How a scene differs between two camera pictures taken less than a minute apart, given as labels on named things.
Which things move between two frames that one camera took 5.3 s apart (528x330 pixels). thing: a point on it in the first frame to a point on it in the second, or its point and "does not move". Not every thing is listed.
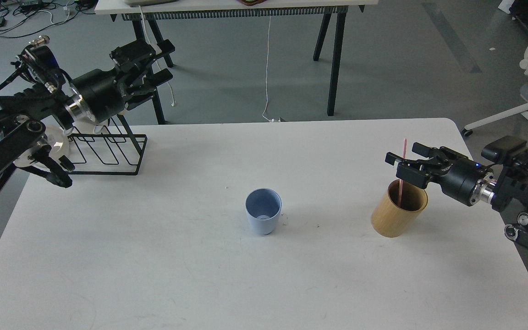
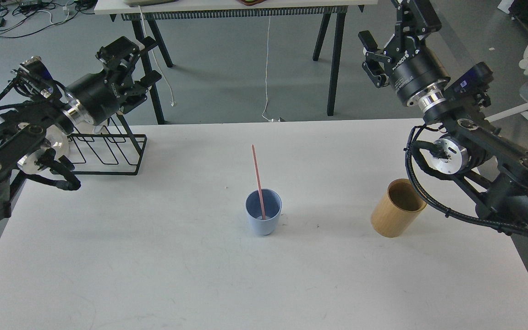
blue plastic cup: (263, 206) does not move
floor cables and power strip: (9, 19) does not move
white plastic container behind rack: (98, 129) does not move
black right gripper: (459, 180) to (412, 71)
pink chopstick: (401, 181) to (263, 216)
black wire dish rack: (117, 151) does not move
